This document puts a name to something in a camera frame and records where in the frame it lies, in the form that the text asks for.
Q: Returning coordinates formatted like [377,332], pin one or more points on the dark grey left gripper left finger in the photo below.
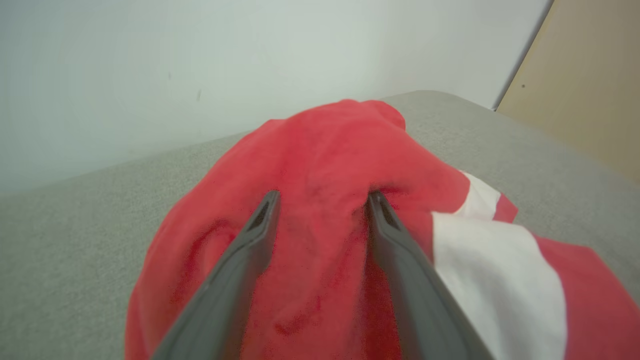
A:
[225,300]

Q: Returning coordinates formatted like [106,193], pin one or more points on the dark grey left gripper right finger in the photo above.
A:
[415,300]

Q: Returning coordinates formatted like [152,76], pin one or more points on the red shorts with white stripe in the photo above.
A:
[320,150]

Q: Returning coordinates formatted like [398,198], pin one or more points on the beige wooden panel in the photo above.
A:
[590,75]

